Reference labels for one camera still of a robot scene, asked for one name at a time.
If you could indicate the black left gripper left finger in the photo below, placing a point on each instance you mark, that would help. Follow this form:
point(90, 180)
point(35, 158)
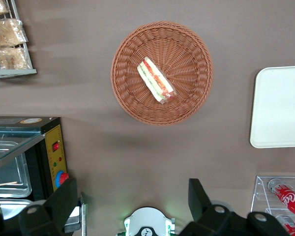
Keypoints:
point(54, 209)

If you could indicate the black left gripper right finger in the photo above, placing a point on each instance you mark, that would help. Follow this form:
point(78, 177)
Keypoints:
point(211, 218)

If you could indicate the triangle sandwich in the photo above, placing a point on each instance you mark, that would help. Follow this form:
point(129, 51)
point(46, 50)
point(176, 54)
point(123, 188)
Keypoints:
point(155, 79)

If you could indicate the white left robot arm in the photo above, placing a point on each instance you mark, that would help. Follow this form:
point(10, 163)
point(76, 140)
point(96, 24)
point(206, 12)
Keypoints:
point(147, 221)

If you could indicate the cream plastic tray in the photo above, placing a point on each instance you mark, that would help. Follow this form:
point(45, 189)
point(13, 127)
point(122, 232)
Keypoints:
point(280, 108)

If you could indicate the round brown wicker basket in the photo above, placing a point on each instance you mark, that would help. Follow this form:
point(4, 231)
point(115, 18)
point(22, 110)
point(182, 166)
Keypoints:
point(186, 73)

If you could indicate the red knob on blue base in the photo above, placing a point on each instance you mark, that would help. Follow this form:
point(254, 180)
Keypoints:
point(62, 177)

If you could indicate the thin wooden skewer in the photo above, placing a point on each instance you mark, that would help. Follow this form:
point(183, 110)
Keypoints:
point(5, 184)

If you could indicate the clear acrylic bottle rack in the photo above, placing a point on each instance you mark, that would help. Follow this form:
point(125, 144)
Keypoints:
point(260, 189)

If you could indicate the black food warmer yellow panel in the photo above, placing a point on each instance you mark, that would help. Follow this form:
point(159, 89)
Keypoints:
point(52, 137)

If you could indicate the packaged sandwiches on rack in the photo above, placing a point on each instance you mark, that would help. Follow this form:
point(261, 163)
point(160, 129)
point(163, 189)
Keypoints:
point(7, 33)

